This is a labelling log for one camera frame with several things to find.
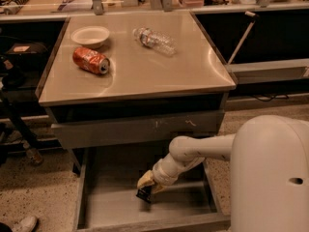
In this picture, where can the black box with label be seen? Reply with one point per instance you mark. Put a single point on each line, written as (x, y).
(30, 52)

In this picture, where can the grey upper drawer front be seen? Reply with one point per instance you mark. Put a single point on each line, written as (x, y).
(137, 129)

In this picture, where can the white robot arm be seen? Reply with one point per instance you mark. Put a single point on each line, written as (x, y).
(269, 166)

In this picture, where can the crushed orange soda can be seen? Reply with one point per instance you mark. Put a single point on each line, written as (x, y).
(90, 60)

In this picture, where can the clear plastic water bottle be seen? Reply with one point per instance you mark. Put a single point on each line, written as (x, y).
(154, 40)

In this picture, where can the black tripod stand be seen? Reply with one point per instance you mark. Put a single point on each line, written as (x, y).
(30, 147)

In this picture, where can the white paper bowl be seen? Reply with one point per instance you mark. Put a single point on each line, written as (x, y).
(90, 36)

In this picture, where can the white sneaker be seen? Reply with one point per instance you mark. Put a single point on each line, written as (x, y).
(27, 224)

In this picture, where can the open grey lower drawer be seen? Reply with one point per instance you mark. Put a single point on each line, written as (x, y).
(108, 201)

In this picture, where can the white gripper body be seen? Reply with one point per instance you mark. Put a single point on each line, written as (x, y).
(161, 174)

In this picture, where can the black rxbar chocolate wrapper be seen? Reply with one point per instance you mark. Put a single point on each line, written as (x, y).
(145, 194)

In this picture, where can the grey metal drawer cabinet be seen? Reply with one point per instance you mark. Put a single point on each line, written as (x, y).
(141, 81)

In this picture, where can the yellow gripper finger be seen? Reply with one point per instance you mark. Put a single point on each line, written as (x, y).
(146, 180)
(156, 188)

